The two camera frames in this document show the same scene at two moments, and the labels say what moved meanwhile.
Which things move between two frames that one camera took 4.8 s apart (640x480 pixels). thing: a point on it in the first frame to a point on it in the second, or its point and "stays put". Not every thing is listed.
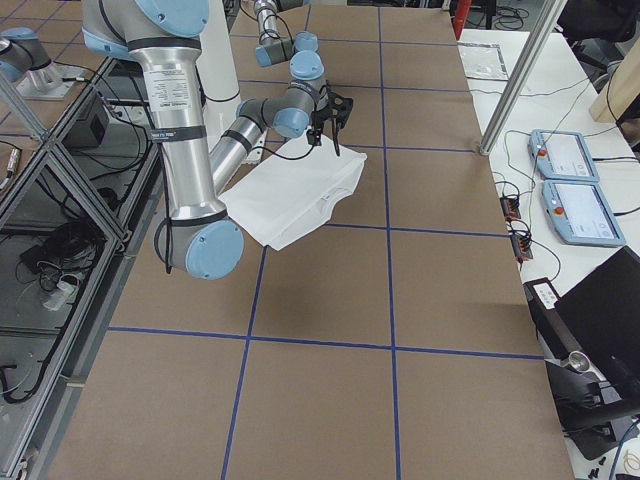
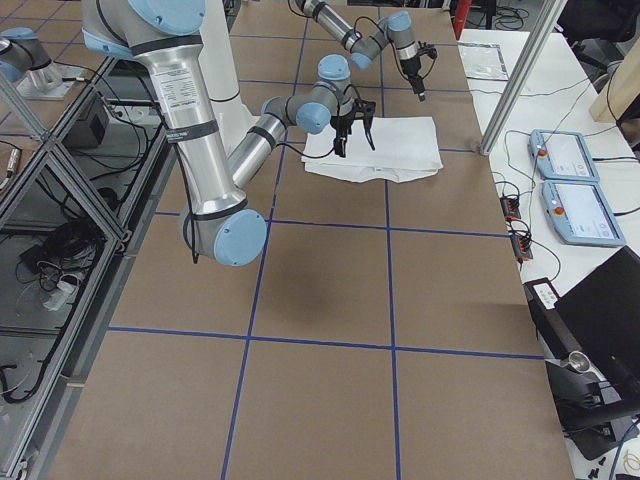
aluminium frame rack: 77,207 stays put
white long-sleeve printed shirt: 295,188 to 406,149
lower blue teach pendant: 579,214 stays put
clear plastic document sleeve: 482,60 stays put
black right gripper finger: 335,138 to 367,127
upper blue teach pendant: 561,156 stays put
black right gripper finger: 314,136 to 340,146
